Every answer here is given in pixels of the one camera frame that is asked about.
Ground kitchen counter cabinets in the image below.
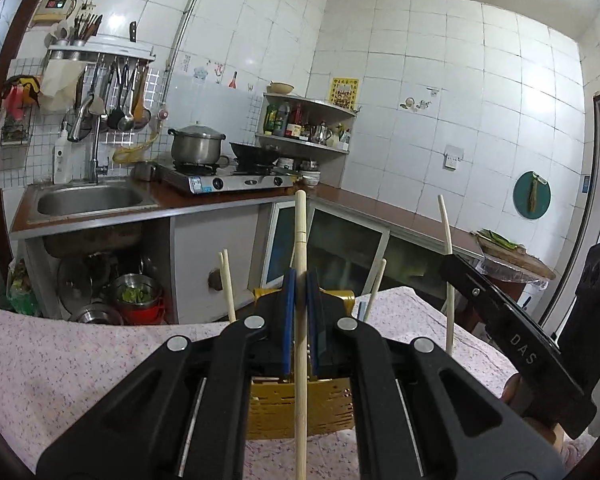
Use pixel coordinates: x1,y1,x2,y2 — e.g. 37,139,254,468
170,185,483,326

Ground white hanging cloth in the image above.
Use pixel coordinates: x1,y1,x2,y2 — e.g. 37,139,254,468
39,59,87,113

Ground person's right hand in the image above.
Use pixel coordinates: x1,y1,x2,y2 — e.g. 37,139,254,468
501,374,562,444

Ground bag of vegetables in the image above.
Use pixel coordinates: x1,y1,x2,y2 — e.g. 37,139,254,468
7,259,43,317

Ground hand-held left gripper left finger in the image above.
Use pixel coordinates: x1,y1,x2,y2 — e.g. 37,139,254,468
35,269,298,480

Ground glass pot lid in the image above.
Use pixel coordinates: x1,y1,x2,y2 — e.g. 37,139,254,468
56,257,112,311

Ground brown cabinet with plastic sheet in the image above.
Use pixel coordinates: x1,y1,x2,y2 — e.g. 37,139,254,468
472,255,551,333

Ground yellow slotted utensil holder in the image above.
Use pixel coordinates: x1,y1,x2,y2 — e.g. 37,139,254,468
245,287,356,442

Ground green vegetables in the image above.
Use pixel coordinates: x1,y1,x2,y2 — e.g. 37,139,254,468
476,229,526,251

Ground red pot with greens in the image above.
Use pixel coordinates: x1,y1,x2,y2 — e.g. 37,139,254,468
111,274,166,325

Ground wooden cutting board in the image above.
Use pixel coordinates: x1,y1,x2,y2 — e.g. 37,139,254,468
475,232,557,281

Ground steel bowl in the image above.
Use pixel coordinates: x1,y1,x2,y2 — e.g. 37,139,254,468
70,302,126,325

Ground cup of kitchen utensils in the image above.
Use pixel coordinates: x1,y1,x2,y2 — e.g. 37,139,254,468
50,12,103,47

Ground steel kitchen sink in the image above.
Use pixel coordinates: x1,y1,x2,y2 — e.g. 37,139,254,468
10,182,161,234

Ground white corner shelf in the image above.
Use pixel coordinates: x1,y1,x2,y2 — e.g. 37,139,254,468
255,91,359,155

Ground steel faucet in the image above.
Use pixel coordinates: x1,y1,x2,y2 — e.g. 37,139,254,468
67,92,109,184

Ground stack of white bowls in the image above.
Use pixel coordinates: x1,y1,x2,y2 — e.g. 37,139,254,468
275,157,322,188

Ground steel gas stove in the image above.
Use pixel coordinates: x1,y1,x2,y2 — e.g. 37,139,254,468
157,160,302,196

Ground hanging metal ladles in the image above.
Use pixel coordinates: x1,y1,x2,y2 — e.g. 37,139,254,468
82,60,153,132

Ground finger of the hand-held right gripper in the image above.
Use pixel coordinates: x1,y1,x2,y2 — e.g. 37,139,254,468
439,254,506,333

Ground teapot wall stickers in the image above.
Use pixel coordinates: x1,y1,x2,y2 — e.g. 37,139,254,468
399,87,441,112

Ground red sauce bottle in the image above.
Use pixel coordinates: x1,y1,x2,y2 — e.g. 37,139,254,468
286,104,305,139

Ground grey wall pipe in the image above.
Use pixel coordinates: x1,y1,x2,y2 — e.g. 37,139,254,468
161,0,218,106

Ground steel pot with lid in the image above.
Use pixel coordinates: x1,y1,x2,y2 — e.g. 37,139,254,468
168,121,229,167

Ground wire wall basket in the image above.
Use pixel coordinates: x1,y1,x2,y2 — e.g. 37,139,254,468
0,110,33,147

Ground yellow wall poster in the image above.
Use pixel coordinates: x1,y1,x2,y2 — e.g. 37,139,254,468
330,77,360,110

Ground black wok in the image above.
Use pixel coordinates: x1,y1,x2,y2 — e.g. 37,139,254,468
228,141,287,169

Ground green oil bottle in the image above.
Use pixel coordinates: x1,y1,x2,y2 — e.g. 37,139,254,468
263,101,282,136

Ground round green cutting board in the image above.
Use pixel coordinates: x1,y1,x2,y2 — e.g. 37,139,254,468
512,171,551,220

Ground pink floral tablecloth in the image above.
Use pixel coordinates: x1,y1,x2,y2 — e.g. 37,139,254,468
0,285,536,480

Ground white soap dispenser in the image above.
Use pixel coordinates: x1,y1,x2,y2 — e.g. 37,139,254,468
53,130,71,185

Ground white wall utensil rack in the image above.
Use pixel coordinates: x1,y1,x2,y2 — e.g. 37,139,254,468
45,35,157,64

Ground beige controller box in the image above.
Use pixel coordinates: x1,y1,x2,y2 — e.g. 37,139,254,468
32,0,76,23

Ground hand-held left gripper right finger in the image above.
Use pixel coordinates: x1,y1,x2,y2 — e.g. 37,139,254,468
305,270,567,480

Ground red and yellow gloves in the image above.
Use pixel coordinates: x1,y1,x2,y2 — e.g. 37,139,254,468
2,75,43,111

